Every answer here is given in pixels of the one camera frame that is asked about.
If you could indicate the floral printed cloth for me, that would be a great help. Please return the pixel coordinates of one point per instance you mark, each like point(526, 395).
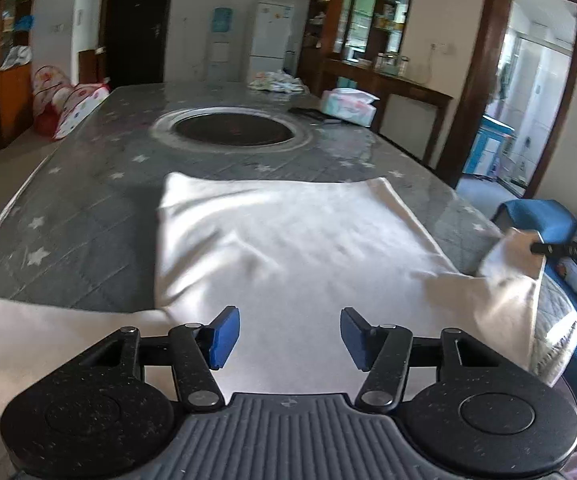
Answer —
point(278, 81)

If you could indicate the polka dot play tent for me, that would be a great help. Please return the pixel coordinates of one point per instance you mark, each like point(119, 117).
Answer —
point(76, 110)

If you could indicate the grey quilted star table cover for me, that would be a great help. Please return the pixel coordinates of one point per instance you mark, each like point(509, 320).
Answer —
point(78, 220)

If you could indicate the wooden cabinet with orange doors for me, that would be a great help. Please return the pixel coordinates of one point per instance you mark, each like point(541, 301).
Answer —
point(13, 95)

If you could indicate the dark wooden door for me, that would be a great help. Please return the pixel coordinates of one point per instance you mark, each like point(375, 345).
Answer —
point(133, 30)

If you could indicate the white refrigerator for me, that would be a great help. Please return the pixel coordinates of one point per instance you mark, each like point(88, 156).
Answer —
point(268, 35)

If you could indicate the small wooden cabinet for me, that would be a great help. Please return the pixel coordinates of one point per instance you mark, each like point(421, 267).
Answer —
point(88, 67)

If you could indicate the cream fleece garment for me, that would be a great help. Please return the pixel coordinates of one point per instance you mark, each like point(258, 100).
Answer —
point(293, 240)

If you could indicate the dark wooden display cabinet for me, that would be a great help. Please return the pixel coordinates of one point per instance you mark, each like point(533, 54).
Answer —
point(326, 20)

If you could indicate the blue kitchen cabinet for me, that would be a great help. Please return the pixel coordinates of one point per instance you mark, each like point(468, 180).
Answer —
point(483, 150)

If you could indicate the blue water bottle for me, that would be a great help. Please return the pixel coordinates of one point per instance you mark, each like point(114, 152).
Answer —
point(222, 20)

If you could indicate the round built-in hotplate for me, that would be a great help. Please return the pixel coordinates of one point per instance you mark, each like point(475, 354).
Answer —
point(233, 127)

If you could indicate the hanging grey towel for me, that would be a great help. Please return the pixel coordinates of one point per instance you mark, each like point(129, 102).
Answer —
point(502, 80)

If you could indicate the soft tissue pack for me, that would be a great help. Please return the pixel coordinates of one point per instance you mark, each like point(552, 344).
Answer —
point(348, 107)

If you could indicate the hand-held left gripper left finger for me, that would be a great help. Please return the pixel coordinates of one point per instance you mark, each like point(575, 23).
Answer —
point(226, 335)

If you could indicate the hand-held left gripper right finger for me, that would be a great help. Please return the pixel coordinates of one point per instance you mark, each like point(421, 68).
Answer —
point(356, 335)

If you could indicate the white water dispenser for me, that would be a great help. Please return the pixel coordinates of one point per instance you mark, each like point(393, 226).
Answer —
point(218, 55)

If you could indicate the glass jar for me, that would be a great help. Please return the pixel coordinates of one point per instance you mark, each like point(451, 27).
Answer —
point(392, 62)
point(403, 65)
point(381, 61)

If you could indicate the dark wooden console table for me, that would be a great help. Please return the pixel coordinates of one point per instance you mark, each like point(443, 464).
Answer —
point(418, 90)

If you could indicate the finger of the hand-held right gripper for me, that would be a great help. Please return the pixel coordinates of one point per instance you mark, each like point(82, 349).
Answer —
point(558, 250)

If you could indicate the blue covered chair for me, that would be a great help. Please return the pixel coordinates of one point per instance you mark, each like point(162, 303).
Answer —
point(533, 210)

